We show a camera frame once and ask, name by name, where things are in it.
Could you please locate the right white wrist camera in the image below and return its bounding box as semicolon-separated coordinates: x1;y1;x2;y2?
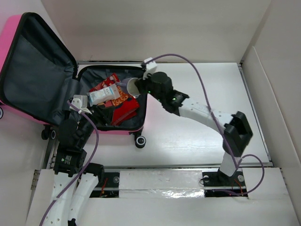
141;57;157;74

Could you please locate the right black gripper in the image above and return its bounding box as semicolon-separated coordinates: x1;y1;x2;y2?
135;70;164;103

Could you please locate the aluminium rail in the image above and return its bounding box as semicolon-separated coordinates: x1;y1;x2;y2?
47;62;273;192

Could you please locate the purple ceramic mug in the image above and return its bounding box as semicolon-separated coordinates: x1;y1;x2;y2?
116;78;140;98

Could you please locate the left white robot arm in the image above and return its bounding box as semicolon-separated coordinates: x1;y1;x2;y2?
40;105;109;226

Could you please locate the white wet wipes pack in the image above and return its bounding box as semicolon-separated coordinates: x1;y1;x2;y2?
88;84;120;105

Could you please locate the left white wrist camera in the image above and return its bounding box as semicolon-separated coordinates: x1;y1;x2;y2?
69;95;92;114

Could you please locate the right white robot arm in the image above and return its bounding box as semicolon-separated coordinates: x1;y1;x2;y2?
134;72;253;185

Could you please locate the pink kids suitcase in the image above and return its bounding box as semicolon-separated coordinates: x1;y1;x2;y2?
0;13;147;148

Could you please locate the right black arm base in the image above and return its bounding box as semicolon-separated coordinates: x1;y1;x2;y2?
199;171;247;197

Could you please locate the red patterned cloth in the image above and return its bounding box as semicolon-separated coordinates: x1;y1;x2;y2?
89;73;140;126

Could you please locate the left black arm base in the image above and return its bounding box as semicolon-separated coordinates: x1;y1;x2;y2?
90;171;120;198

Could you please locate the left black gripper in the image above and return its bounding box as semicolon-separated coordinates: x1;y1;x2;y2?
78;103;114;146

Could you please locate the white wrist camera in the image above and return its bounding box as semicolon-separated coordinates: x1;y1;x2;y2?
141;57;157;74
69;95;92;114

